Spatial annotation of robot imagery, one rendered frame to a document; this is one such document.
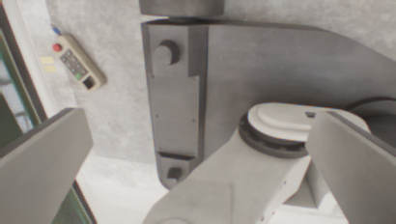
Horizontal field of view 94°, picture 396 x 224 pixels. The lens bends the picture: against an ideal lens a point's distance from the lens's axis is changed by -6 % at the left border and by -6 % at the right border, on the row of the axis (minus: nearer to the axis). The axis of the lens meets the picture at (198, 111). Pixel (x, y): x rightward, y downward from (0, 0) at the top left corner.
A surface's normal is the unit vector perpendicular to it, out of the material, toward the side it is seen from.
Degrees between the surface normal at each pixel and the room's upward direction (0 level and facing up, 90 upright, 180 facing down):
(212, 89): 0
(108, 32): 0
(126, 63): 0
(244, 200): 90
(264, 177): 90
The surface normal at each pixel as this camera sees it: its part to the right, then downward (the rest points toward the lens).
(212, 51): -0.19, 0.48
